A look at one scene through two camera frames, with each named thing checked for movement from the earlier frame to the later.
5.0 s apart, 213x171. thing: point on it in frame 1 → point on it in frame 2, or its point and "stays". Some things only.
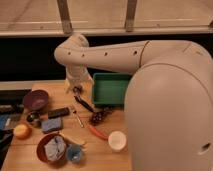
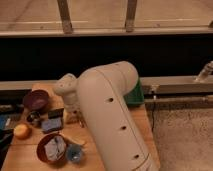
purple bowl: (36, 99) stays
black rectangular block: (58, 113) stays
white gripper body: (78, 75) → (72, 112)
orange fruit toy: (22, 131) stays
